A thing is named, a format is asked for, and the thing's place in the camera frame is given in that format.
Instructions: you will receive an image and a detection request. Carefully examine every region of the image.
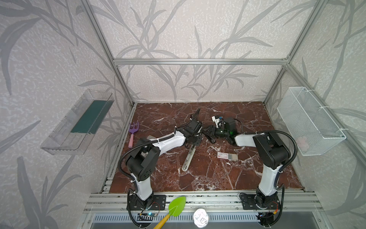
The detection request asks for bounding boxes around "beige stapler black cap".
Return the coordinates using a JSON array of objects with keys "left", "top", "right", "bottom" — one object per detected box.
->
[{"left": 182, "top": 145, "right": 196, "bottom": 172}]

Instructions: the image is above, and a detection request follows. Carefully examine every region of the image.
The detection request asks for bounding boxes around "white red staple box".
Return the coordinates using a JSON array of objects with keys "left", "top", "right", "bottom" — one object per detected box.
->
[{"left": 217, "top": 152, "right": 238, "bottom": 161}]

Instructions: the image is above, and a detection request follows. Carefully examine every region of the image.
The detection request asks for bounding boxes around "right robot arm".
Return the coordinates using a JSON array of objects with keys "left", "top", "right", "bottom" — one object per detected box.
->
[{"left": 203, "top": 116, "right": 298, "bottom": 210}]

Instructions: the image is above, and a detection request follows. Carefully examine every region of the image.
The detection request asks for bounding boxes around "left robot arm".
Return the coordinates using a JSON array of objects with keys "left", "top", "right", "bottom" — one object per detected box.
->
[{"left": 117, "top": 108, "right": 203, "bottom": 201}]

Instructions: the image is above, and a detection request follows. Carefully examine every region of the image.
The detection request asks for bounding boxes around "grey rectangular block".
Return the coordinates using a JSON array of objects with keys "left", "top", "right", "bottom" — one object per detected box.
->
[{"left": 147, "top": 135, "right": 156, "bottom": 141}]

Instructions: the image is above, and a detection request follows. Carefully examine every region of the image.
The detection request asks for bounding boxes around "purple pink toy rake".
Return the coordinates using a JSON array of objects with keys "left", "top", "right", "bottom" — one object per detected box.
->
[{"left": 128, "top": 121, "right": 140, "bottom": 148}]

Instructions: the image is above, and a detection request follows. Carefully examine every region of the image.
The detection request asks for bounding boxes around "green plastic toy shovel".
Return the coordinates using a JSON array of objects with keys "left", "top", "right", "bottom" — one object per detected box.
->
[{"left": 154, "top": 196, "right": 186, "bottom": 229}]

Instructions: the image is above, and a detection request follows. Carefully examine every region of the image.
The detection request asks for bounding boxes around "crumpled white paper cup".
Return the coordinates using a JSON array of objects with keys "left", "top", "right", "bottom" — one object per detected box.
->
[{"left": 193, "top": 209, "right": 209, "bottom": 229}]

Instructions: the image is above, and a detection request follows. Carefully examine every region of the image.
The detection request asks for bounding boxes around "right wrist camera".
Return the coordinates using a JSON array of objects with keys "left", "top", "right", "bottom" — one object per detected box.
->
[{"left": 212, "top": 115, "right": 225, "bottom": 128}]

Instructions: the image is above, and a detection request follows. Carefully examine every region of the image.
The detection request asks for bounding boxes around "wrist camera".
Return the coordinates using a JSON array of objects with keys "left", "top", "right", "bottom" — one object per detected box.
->
[
  {"left": 185, "top": 119, "right": 202, "bottom": 135},
  {"left": 212, "top": 115, "right": 225, "bottom": 128}
]

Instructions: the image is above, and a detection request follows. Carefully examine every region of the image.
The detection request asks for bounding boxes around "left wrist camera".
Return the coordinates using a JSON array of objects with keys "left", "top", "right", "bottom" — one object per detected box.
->
[{"left": 185, "top": 119, "right": 202, "bottom": 135}]

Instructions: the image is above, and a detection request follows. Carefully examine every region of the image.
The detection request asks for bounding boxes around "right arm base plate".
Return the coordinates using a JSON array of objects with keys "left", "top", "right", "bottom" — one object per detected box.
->
[{"left": 239, "top": 193, "right": 280, "bottom": 210}]

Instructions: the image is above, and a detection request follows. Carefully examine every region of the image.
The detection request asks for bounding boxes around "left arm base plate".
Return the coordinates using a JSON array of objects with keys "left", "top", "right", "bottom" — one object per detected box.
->
[{"left": 127, "top": 194, "right": 166, "bottom": 211}]

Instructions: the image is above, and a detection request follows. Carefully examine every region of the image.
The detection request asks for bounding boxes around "white wire mesh basket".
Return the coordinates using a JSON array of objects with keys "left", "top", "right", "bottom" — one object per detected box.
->
[{"left": 277, "top": 87, "right": 347, "bottom": 156}]

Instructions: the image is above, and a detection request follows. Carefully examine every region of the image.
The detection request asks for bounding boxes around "aluminium front rail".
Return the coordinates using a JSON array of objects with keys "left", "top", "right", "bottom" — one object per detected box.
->
[{"left": 83, "top": 189, "right": 324, "bottom": 214}]

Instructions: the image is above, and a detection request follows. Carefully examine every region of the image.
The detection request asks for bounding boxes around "clear plastic wall tray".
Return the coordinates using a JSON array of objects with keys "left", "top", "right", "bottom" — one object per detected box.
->
[{"left": 41, "top": 89, "right": 114, "bottom": 156}]

